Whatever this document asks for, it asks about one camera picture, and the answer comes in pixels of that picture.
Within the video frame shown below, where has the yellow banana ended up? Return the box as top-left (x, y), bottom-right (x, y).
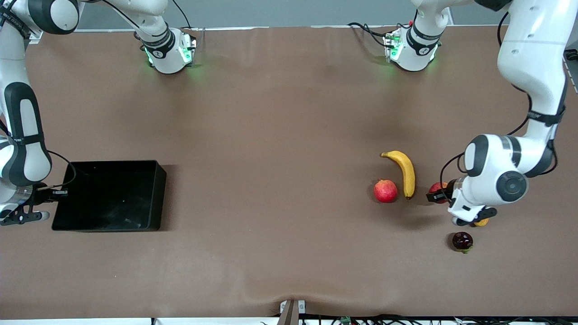
top-left (381, 150), bottom-right (416, 200)

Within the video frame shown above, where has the black plastic box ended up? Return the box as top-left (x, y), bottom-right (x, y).
top-left (51, 160), bottom-right (167, 232)

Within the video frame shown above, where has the dark purple mangosteen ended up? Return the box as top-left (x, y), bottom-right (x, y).
top-left (452, 232), bottom-right (474, 254)

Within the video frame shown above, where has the red pomegranate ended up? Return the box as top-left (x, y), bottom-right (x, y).
top-left (373, 178), bottom-right (398, 203)

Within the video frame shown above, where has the brown table mat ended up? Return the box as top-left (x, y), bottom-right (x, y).
top-left (0, 25), bottom-right (578, 320)

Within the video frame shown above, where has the black left base cable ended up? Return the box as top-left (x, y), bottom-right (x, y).
top-left (347, 21), bottom-right (399, 48)

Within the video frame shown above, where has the black base cable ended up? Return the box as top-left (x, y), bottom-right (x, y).
top-left (347, 21), bottom-right (399, 48)
top-left (171, 0), bottom-right (193, 30)

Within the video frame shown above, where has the metal table clamp bracket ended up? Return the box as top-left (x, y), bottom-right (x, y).
top-left (279, 299), bottom-right (306, 325)

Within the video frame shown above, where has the black right base cable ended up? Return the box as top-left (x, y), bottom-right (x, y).
top-left (171, 0), bottom-right (193, 30)

